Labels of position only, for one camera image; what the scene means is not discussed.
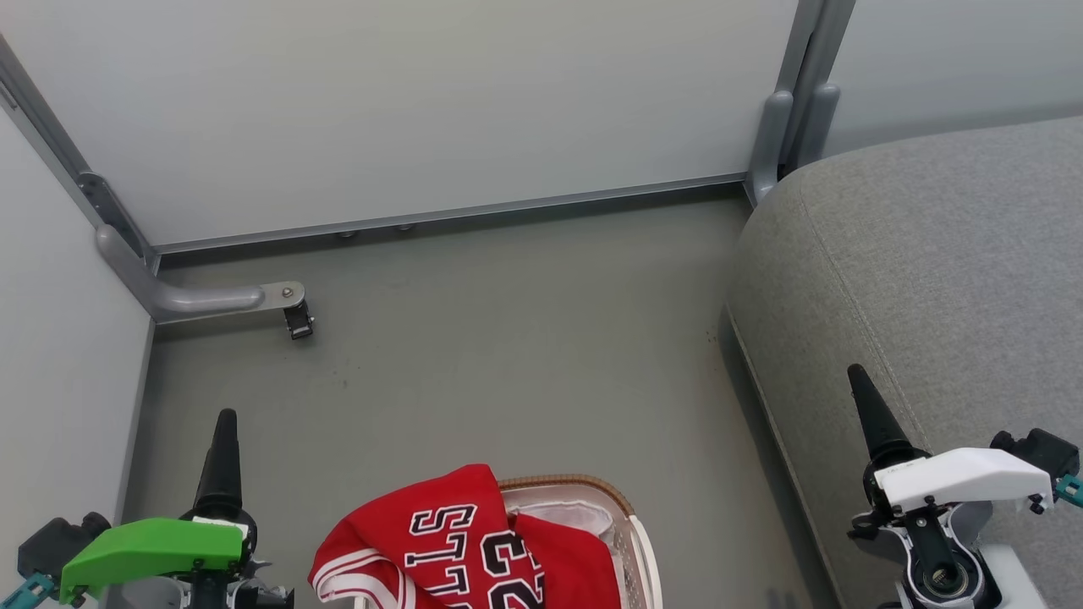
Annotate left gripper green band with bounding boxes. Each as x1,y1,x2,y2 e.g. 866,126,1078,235
59,409,294,609

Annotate white fabric basket liner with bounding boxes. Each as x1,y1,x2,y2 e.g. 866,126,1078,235
503,499,616,544

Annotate red basketball jersey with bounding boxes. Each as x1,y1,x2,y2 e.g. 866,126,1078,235
309,464,623,609

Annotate grey rounded partition foot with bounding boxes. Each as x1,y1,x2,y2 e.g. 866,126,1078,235
795,82,841,167
749,91,794,205

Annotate grey fabric sofa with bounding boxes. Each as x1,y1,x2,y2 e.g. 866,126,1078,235
726,116,1083,609

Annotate grey aluminium partition rail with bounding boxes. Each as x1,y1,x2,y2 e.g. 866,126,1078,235
155,173,750,255

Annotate grey curved partition foot bracket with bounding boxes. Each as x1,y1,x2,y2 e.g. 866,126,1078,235
96,224,306,325

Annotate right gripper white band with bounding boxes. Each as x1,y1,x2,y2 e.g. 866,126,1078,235
847,365,1055,568

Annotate grey aluminium partition post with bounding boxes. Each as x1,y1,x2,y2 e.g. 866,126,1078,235
0,34,158,273
774,0,857,96

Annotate white laundry basket brown rim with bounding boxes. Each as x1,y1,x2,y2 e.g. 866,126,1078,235
351,475,663,609

